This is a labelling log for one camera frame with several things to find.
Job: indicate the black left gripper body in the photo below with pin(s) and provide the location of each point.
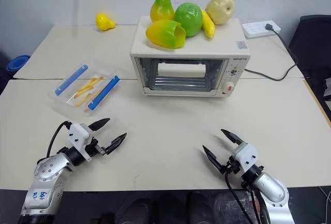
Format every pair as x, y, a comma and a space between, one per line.
91, 147

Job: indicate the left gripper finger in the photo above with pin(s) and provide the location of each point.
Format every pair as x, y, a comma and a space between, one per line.
99, 124
116, 142

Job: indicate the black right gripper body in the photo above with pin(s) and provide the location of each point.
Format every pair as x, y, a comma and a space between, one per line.
232, 167

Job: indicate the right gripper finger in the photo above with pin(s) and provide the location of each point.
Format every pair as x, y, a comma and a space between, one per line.
213, 160
232, 137

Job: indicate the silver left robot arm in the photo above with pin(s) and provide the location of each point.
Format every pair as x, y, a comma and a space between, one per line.
47, 172

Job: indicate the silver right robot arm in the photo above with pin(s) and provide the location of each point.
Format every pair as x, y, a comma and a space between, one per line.
271, 187

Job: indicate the clear container with blue clips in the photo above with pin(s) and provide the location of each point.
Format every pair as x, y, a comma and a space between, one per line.
64, 97

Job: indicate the white toaster oven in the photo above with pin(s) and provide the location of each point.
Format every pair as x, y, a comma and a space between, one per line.
191, 49

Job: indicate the yellow french fry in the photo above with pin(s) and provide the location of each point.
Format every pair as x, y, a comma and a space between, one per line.
93, 81
82, 100
84, 88

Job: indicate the clear plastic bag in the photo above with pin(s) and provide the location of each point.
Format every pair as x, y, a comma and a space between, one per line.
232, 208

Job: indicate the blue rolled mat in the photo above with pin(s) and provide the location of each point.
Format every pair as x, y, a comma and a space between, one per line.
17, 65

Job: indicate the small yellow toy pear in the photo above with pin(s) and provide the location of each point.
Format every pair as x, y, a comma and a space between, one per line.
103, 22

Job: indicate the yellow green toy mango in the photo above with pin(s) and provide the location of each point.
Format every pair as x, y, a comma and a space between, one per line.
161, 33

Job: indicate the white power strip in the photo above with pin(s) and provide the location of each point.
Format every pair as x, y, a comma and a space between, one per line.
254, 30

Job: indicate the yellow toy banana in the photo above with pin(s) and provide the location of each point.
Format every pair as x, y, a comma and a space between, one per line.
208, 26

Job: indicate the black power plug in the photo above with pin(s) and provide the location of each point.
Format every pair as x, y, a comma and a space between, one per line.
269, 27

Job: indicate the black chair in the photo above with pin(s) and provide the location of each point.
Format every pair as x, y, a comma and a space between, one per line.
313, 50

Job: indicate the green toy apple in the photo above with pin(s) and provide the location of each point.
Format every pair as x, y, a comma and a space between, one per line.
188, 19

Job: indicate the pale yellow toy apple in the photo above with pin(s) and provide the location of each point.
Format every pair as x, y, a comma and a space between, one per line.
221, 8

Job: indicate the green yellow toy pear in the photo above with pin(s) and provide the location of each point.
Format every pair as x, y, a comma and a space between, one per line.
162, 5

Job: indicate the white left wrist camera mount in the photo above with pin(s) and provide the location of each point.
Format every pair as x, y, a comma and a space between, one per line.
77, 137

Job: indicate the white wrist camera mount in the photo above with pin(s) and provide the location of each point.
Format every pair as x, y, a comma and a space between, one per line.
245, 155
77, 137

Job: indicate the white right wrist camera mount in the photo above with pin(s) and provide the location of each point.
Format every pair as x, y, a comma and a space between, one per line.
245, 155

